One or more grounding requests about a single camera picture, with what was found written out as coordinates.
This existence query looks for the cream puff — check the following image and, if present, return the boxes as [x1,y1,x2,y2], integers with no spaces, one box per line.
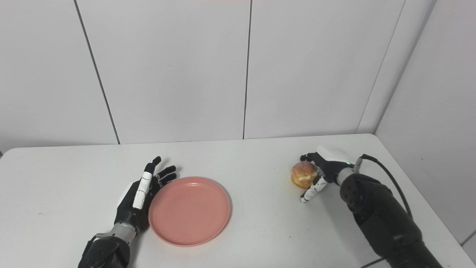
[291,160,319,189]

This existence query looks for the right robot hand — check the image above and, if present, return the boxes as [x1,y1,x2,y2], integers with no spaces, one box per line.
[300,145,356,203]

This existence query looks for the pink plate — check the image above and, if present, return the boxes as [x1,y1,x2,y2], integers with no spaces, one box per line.
[148,176,231,247]

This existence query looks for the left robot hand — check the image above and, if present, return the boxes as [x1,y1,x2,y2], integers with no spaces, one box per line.
[113,156,177,234]

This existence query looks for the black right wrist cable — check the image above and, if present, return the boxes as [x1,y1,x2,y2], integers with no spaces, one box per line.
[353,153,414,220]

